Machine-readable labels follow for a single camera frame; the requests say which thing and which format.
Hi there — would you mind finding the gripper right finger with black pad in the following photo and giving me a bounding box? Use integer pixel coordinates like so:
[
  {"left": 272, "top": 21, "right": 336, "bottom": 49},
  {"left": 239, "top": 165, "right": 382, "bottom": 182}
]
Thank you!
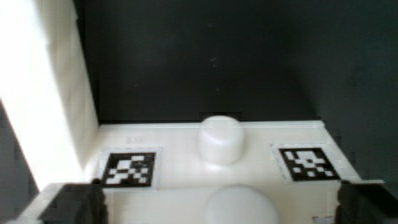
[{"left": 334, "top": 181, "right": 398, "bottom": 224}]

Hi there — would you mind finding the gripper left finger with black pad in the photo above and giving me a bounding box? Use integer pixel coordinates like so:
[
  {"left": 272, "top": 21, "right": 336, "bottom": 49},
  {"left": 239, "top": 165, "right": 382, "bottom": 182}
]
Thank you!
[{"left": 40, "top": 179, "right": 109, "bottom": 224}]

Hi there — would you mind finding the white front drawer tray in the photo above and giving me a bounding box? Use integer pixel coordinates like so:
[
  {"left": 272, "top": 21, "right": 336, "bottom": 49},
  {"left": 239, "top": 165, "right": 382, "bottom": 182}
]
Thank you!
[{"left": 8, "top": 181, "right": 342, "bottom": 224}]

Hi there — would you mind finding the white drawer tray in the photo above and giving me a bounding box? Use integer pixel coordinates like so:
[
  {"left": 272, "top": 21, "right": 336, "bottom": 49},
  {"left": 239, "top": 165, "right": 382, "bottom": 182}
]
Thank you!
[
  {"left": 8, "top": 181, "right": 342, "bottom": 224},
  {"left": 86, "top": 116, "right": 361, "bottom": 190}
]

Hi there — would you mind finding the white drawer cabinet box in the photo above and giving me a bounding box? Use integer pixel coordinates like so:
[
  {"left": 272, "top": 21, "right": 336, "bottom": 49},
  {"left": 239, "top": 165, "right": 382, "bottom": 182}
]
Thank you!
[{"left": 0, "top": 0, "right": 98, "bottom": 187}]

